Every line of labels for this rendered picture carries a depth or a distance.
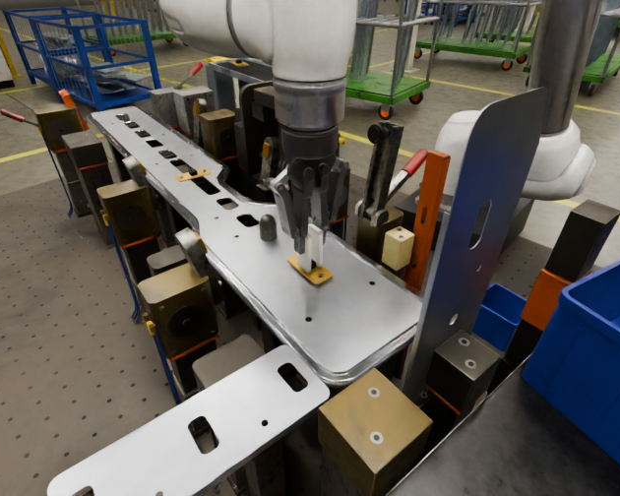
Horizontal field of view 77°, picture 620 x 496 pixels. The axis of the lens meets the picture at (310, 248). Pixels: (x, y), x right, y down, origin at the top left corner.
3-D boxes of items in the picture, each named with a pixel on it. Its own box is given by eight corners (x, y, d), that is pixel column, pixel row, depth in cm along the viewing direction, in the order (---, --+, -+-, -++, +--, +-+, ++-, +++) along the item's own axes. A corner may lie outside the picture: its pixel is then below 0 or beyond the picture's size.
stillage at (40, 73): (31, 83, 585) (1, 10, 530) (86, 75, 631) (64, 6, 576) (58, 98, 517) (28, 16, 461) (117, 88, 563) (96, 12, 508)
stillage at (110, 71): (60, 102, 501) (29, 18, 446) (119, 91, 550) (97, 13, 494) (102, 122, 437) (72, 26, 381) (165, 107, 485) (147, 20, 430)
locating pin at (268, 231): (257, 242, 75) (254, 213, 71) (272, 236, 76) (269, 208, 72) (266, 250, 73) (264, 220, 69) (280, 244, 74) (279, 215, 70)
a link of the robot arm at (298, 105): (258, 73, 48) (261, 121, 51) (302, 88, 42) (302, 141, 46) (315, 64, 52) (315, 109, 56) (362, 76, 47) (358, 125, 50)
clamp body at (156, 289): (167, 424, 75) (113, 289, 55) (222, 391, 81) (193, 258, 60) (180, 452, 71) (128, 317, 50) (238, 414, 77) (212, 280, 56)
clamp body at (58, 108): (65, 212, 140) (21, 109, 119) (105, 201, 147) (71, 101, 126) (70, 221, 135) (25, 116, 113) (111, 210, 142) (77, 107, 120)
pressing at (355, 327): (77, 117, 135) (75, 113, 135) (141, 106, 147) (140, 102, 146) (334, 400, 47) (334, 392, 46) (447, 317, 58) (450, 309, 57)
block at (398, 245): (365, 372, 84) (385, 231, 63) (377, 363, 86) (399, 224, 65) (377, 383, 82) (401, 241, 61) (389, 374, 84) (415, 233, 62)
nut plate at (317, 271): (285, 260, 67) (285, 254, 66) (303, 251, 69) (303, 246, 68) (316, 285, 61) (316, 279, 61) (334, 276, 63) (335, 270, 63)
